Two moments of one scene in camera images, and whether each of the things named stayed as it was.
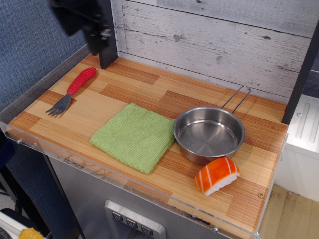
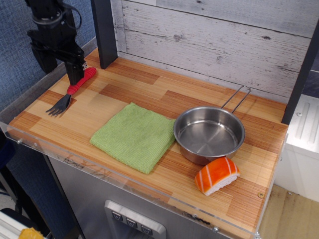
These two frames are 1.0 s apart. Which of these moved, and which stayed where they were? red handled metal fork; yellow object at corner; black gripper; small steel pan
Moved: black gripper
Stayed: small steel pan; yellow object at corner; red handled metal fork
